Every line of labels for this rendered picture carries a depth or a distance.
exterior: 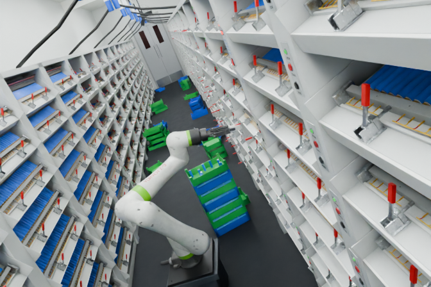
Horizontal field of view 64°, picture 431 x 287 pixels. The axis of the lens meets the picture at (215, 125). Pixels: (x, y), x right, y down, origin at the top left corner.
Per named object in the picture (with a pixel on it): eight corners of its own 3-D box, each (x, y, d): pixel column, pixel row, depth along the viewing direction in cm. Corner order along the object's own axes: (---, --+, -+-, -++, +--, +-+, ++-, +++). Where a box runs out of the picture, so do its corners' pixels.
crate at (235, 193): (206, 213, 263) (202, 204, 261) (199, 202, 282) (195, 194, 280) (240, 195, 268) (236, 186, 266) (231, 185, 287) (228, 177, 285)
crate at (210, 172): (194, 187, 256) (189, 178, 254) (188, 177, 275) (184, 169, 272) (229, 168, 261) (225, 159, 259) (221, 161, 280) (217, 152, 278)
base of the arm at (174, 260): (161, 275, 206) (156, 268, 204) (166, 255, 220) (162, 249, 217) (201, 265, 200) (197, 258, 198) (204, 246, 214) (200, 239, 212)
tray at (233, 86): (258, 121, 154) (239, 98, 150) (232, 97, 212) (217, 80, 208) (293, 91, 153) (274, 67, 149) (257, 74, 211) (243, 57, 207)
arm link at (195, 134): (188, 131, 190) (188, 127, 199) (193, 150, 194) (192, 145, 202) (199, 129, 191) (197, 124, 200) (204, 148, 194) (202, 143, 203)
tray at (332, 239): (367, 298, 99) (342, 270, 95) (292, 199, 157) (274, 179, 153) (423, 253, 98) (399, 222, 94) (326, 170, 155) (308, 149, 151)
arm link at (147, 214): (209, 261, 187) (138, 225, 155) (189, 253, 199) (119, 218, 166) (218, 237, 192) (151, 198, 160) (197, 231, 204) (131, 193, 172)
